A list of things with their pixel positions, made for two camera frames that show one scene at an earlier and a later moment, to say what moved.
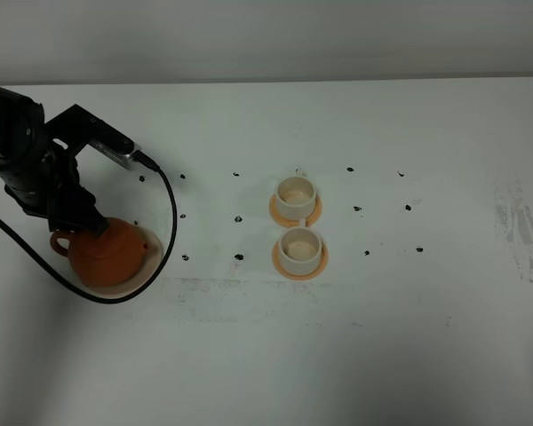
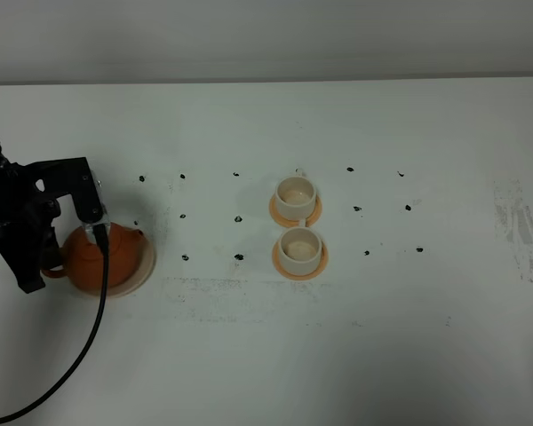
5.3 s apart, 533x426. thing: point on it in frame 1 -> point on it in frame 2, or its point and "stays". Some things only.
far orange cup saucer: (294, 223) stays
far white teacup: (295, 197) stays
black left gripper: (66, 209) -> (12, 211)
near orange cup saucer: (277, 264) stays
